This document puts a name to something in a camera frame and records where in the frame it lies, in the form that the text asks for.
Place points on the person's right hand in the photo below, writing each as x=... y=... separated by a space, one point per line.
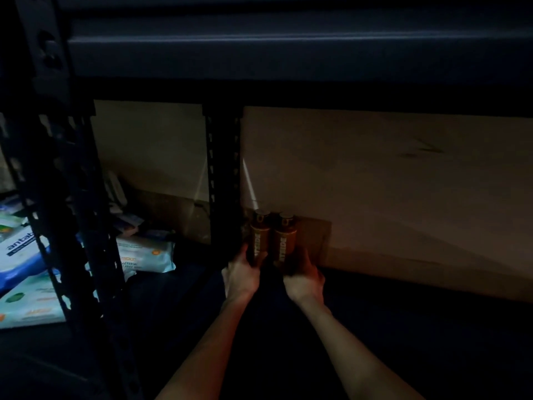
x=304 y=283

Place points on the person's left hand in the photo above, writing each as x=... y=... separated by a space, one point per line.
x=243 y=279

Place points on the gold bottle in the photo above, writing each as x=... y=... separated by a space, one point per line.
x=261 y=233
x=286 y=235

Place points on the black metal shelf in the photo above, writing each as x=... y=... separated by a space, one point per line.
x=75 y=245
x=333 y=54

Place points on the person's right forearm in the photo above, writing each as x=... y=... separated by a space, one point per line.
x=358 y=354

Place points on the person's left forearm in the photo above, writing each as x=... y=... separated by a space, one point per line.
x=208 y=354

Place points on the row of wet wipe packs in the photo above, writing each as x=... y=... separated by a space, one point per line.
x=25 y=254

